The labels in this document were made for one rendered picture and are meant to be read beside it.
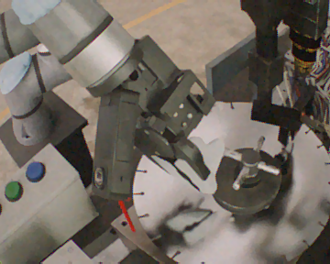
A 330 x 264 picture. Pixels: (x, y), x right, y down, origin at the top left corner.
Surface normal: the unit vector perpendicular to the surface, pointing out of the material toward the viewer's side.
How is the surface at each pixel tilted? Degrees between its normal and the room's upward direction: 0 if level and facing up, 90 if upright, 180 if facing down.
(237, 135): 0
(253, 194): 5
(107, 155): 53
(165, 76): 61
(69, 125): 0
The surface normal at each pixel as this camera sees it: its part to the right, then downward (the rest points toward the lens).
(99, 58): 0.29, 0.40
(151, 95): 0.61, 0.04
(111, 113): -0.79, -0.14
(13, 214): -0.11, -0.68
